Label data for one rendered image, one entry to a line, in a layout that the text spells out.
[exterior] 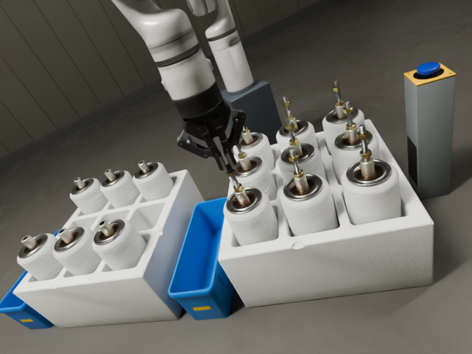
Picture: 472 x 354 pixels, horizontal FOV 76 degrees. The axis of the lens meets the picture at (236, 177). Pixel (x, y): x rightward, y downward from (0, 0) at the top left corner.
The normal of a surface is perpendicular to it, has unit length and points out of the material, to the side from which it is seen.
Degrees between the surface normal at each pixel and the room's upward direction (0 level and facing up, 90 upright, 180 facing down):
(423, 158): 90
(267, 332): 0
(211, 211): 88
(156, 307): 90
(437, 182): 90
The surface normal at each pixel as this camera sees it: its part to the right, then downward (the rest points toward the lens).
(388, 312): -0.34, -0.77
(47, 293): -0.12, 0.61
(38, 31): 0.38, 0.41
